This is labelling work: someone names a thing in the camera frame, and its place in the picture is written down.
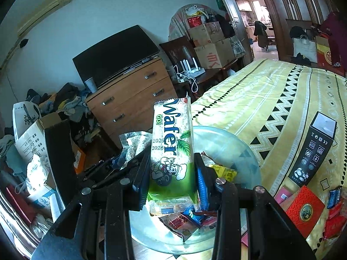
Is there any white plastic bag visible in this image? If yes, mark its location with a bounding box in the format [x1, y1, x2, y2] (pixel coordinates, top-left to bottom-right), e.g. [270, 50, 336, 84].
[25, 154, 51, 190]

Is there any green white wafer packet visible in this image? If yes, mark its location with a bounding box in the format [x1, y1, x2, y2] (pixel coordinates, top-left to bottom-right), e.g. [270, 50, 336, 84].
[147, 93, 200, 205]

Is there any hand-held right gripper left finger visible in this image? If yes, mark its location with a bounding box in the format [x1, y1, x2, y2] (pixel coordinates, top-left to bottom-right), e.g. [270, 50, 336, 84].
[31, 151, 152, 260]

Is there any dark wooden chair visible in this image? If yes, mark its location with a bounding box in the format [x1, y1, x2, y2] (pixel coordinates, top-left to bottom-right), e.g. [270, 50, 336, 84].
[159, 35, 201, 72]

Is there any large cardboard box red print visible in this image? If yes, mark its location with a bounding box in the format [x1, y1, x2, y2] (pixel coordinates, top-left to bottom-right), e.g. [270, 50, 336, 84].
[193, 37, 235, 70]

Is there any clear cookie packet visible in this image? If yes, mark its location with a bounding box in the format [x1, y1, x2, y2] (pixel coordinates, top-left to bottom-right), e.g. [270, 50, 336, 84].
[149, 198, 196, 218]

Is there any black flat television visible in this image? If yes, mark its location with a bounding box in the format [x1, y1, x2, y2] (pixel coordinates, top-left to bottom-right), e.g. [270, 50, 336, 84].
[72, 24, 161, 89]

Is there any small red snack packet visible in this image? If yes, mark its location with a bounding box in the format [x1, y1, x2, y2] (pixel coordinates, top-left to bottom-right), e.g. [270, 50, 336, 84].
[159, 212, 191, 231]

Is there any brown wooden wardrobe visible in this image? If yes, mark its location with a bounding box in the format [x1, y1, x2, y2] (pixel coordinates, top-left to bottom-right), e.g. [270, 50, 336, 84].
[255, 0, 340, 61]

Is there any red yellow gift bag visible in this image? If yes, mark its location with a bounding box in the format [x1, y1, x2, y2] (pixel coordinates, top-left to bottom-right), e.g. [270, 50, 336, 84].
[315, 36, 342, 69]

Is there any white power strip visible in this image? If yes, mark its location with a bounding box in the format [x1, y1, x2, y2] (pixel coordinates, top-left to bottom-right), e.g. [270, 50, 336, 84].
[176, 71, 196, 84]

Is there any small cardboard box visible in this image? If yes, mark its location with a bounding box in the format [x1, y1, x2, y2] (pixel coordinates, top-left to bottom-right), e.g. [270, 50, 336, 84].
[188, 21, 226, 47]

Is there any open cardboard box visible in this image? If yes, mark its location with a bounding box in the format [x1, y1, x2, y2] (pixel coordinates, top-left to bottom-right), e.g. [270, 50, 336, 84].
[13, 112, 69, 174]

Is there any cream air conditioner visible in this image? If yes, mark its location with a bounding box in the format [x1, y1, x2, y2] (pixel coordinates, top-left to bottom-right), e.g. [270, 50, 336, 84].
[17, 0, 70, 37]

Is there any wooden door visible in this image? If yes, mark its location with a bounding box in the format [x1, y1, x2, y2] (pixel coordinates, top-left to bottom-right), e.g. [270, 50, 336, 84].
[215, 0, 248, 60]

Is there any hanging dark coat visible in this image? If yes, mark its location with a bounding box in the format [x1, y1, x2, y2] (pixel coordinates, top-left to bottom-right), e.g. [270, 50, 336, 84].
[253, 20, 269, 48]

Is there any white router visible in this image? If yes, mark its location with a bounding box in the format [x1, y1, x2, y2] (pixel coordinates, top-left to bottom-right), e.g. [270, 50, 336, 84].
[176, 58, 206, 78]

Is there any pile of clothes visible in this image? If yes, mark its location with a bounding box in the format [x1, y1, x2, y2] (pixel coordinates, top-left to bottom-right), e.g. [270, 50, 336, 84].
[25, 82, 93, 124]

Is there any black printed box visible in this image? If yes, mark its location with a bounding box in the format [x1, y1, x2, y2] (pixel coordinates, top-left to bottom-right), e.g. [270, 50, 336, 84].
[287, 110, 338, 188]

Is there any small dark blue packet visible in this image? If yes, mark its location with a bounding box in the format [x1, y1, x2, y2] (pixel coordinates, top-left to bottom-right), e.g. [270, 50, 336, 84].
[326, 188, 342, 210]

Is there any dark red garment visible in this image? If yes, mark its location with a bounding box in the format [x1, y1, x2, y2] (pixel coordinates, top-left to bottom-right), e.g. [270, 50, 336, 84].
[321, 11, 347, 67]

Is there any orange red gift box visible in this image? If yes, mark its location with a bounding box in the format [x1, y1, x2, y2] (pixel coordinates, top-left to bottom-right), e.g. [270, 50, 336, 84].
[285, 185, 326, 239]

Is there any white printed paper bag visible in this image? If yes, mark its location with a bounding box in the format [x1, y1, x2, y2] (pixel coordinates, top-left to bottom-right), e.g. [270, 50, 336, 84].
[11, 101, 42, 142]

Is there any yellow small snack packet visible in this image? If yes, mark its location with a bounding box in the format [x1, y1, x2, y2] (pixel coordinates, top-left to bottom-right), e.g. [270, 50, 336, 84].
[208, 163, 238, 182]

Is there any white tote bag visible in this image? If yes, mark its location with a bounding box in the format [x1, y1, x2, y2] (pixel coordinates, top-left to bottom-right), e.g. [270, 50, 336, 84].
[292, 35, 318, 62]

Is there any grey paper cup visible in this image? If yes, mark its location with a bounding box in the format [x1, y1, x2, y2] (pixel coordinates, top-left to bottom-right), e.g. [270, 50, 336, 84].
[84, 76, 98, 94]

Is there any wooden chest of drawers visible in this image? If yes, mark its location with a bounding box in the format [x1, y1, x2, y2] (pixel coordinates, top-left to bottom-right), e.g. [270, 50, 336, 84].
[85, 56, 180, 145]

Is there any red plastic bag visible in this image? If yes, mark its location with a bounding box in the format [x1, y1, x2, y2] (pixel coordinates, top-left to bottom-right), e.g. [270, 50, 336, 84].
[187, 16, 203, 29]

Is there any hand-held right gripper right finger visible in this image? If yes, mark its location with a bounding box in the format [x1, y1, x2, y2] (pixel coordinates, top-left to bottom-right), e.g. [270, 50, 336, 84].
[194, 154, 316, 260]

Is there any clear glass bowl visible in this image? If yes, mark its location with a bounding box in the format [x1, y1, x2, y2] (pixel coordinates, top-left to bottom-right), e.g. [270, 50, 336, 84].
[129, 126, 262, 255]

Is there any white speckled snack packet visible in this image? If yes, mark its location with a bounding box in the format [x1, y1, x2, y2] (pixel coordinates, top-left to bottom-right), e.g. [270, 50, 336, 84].
[119, 131, 153, 169]

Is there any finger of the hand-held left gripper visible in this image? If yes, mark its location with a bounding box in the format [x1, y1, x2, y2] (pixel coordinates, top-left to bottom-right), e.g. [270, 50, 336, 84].
[77, 155, 126, 181]
[92, 159, 139, 190]

